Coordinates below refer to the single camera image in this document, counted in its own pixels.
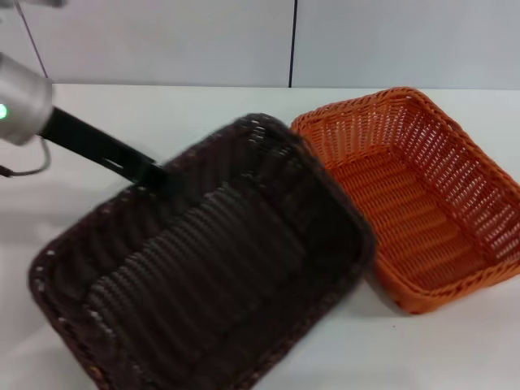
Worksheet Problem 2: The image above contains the black vertical wall strip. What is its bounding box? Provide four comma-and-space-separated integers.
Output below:
288, 0, 301, 89

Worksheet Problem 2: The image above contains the dark brown woven basket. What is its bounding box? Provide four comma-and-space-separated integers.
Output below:
27, 112, 377, 390

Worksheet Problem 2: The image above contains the black wrist cable with connector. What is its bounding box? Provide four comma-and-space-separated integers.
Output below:
0, 136, 52, 178

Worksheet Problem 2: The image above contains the orange woven basket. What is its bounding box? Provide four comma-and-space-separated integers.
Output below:
290, 85, 520, 316

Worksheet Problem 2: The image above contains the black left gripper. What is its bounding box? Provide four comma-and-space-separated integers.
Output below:
40, 105, 171, 193

